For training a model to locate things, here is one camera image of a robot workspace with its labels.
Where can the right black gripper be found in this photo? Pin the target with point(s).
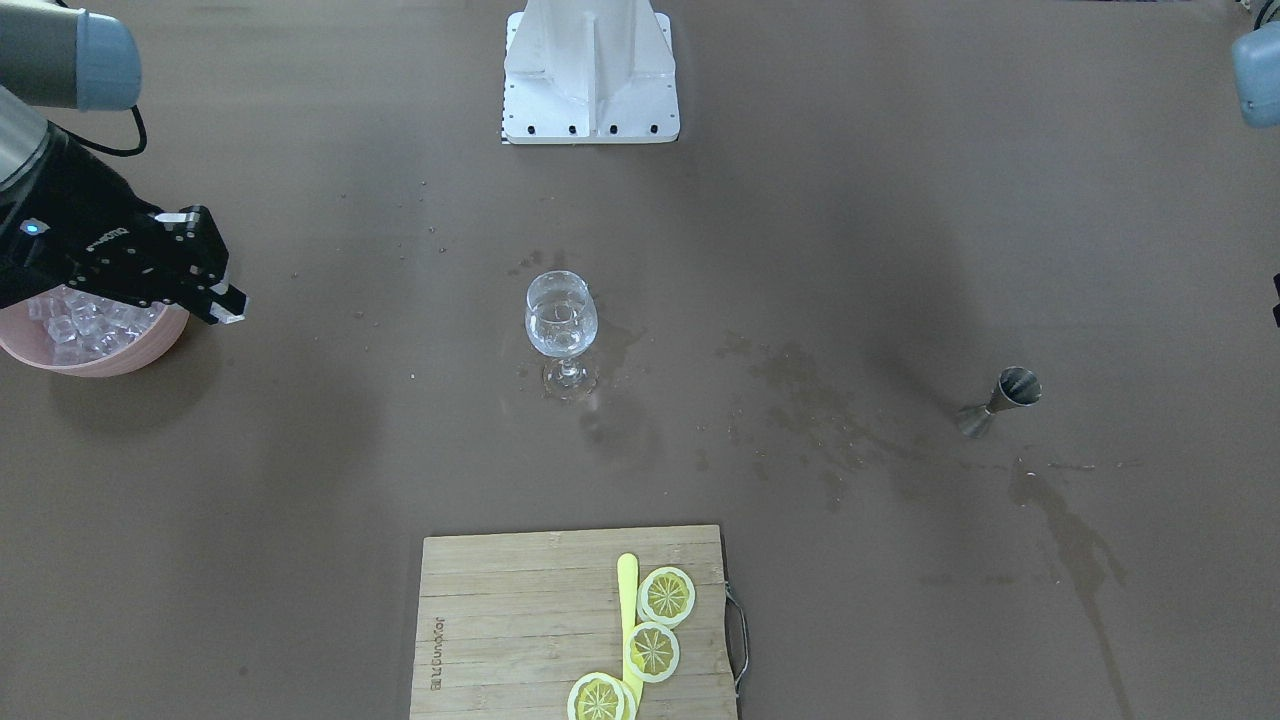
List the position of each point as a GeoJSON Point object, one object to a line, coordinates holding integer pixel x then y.
{"type": "Point", "coordinates": [88, 213]}

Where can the clear ice cube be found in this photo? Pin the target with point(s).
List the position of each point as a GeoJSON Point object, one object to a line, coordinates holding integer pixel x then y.
{"type": "Point", "coordinates": [226, 316]}

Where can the steel double jigger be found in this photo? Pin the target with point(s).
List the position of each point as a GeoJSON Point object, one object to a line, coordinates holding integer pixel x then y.
{"type": "Point", "coordinates": [1015, 387]}

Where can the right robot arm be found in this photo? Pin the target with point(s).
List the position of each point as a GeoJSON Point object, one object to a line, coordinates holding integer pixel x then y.
{"type": "Point", "coordinates": [60, 57]}

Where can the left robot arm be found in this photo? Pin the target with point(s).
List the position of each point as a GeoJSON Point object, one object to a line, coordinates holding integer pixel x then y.
{"type": "Point", "coordinates": [1255, 59]}

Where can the clear ice cubes pile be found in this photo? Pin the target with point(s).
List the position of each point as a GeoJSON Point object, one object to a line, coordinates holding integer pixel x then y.
{"type": "Point", "coordinates": [78, 327]}

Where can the clear wine glass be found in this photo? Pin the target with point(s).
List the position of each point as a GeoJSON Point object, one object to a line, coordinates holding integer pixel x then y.
{"type": "Point", "coordinates": [561, 322]}

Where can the pink bowl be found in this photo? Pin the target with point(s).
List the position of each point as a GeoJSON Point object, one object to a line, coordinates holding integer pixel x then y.
{"type": "Point", "coordinates": [29, 344]}

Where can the wooden cutting board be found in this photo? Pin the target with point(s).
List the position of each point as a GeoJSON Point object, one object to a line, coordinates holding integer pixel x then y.
{"type": "Point", "coordinates": [508, 622]}

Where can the yellow plastic knife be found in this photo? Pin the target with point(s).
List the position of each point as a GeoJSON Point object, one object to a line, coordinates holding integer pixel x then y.
{"type": "Point", "coordinates": [626, 571]}

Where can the lemon slice middle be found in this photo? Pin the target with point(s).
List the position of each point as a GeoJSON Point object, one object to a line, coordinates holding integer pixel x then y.
{"type": "Point", "coordinates": [651, 652]}

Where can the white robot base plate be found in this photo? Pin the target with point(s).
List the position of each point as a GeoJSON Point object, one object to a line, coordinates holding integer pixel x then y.
{"type": "Point", "coordinates": [590, 110]}

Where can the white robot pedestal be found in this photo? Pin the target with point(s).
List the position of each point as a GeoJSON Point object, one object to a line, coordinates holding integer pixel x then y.
{"type": "Point", "coordinates": [590, 50]}

